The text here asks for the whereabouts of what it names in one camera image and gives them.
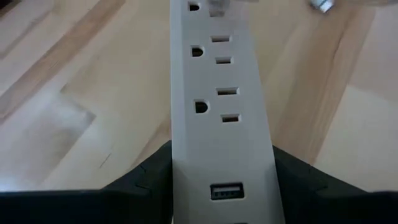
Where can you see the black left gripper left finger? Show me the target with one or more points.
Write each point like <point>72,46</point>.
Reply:
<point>77,208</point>

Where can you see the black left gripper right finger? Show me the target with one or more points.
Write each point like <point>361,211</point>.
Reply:
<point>326,202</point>

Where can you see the white power strip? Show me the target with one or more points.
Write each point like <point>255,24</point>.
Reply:
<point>202,149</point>

